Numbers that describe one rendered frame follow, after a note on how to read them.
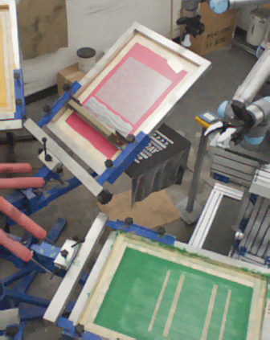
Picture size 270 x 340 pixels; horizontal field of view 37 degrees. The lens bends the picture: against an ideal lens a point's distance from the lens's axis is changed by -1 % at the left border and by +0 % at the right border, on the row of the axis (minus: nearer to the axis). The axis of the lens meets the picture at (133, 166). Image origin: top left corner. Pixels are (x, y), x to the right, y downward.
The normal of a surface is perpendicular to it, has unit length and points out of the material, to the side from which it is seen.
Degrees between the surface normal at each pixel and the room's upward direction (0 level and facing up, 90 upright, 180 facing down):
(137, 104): 32
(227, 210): 0
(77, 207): 0
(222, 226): 0
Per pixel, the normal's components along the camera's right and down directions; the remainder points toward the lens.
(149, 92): -0.37, -0.38
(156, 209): 0.04, -0.72
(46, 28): 0.21, 0.69
